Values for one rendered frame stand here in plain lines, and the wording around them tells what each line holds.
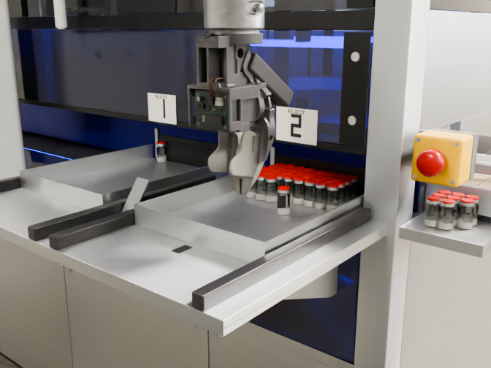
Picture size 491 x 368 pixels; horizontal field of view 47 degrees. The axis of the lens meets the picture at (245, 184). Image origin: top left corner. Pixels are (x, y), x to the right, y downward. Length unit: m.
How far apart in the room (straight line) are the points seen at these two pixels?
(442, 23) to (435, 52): 0.05
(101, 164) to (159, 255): 0.52
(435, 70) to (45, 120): 1.13
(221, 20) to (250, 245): 0.29
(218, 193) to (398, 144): 0.34
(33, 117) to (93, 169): 0.55
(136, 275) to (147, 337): 0.73
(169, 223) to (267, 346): 0.42
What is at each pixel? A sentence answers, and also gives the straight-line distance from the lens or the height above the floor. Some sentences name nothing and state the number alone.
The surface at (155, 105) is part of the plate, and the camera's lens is 1.22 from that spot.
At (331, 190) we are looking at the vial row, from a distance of 0.96.
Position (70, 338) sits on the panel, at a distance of 1.77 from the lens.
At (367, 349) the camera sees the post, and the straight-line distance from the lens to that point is 1.04.
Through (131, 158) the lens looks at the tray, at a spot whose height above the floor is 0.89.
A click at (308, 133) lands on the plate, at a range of 0.97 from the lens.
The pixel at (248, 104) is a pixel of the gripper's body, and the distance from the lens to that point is 0.70.
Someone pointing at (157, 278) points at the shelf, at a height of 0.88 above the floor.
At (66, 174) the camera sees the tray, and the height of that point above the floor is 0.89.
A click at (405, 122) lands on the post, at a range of 0.89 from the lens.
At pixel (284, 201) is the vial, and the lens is 0.93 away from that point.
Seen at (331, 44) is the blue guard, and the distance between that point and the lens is 0.94.
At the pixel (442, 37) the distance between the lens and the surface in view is 1.00.
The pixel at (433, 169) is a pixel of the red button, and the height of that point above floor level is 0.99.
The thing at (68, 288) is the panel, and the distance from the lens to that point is 1.68.
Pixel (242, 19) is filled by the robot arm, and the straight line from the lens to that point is 0.69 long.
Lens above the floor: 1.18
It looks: 16 degrees down
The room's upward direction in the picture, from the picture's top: straight up
